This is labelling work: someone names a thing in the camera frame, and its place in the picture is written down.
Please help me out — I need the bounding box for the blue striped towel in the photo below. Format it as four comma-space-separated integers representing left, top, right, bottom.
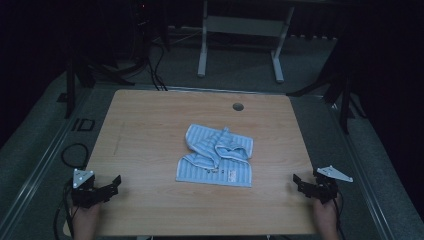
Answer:
175, 123, 255, 189

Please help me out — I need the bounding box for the dark equipment rack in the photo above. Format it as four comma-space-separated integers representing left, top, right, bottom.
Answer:
128, 0, 172, 68

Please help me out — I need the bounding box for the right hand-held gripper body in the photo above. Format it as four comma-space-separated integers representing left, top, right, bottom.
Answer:
312, 165, 354, 205

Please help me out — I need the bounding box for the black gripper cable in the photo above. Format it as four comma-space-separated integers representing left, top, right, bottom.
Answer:
331, 194, 346, 240
52, 181, 80, 240

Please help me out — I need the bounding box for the person's left hand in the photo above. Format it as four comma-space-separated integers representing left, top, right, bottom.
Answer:
71, 201, 102, 234

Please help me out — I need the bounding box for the person's right hand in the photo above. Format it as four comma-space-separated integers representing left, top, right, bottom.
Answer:
312, 195, 342, 232

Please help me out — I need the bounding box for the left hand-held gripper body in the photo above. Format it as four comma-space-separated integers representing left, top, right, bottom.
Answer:
70, 168, 108, 210

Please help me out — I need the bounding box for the black floor cable bundle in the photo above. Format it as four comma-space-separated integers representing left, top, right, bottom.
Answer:
145, 41, 169, 92

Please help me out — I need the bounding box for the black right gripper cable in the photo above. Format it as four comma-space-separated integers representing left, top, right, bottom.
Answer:
331, 194, 346, 240

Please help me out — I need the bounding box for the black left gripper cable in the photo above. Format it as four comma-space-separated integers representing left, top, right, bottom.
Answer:
52, 181, 80, 240

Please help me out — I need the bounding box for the white metal table frame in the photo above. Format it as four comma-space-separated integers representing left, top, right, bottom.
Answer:
196, 0, 297, 84

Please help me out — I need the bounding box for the black looped cable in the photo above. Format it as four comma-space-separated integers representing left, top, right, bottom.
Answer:
60, 142, 91, 170

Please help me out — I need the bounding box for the black metal stand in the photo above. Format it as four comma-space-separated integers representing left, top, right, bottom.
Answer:
63, 56, 134, 120
285, 31, 368, 136

